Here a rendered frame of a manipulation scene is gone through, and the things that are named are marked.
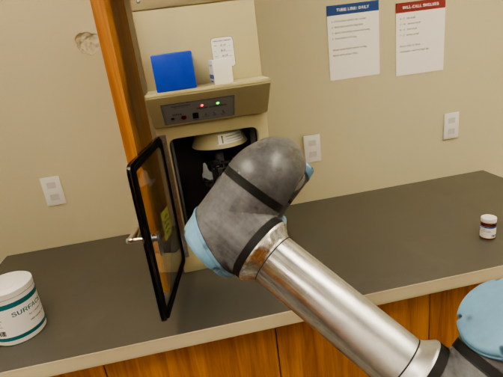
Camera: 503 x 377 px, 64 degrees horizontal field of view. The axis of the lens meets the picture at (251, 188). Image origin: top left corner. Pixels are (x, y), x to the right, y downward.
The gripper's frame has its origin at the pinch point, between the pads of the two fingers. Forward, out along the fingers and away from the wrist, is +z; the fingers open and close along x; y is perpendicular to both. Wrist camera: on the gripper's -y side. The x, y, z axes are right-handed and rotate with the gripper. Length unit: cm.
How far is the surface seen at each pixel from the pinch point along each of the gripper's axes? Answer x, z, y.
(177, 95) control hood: 9.2, -21.3, 28.2
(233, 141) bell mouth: -4.3, -7.6, 11.3
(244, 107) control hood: -7.9, -15.2, 22.0
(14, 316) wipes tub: 59, -30, -20
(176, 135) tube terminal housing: 11.7, -10.0, 16.4
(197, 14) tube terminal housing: 0.7, -9.9, 46.9
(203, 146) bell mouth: 4.4, -6.6, 11.1
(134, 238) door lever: 24.6, -37.1, -1.2
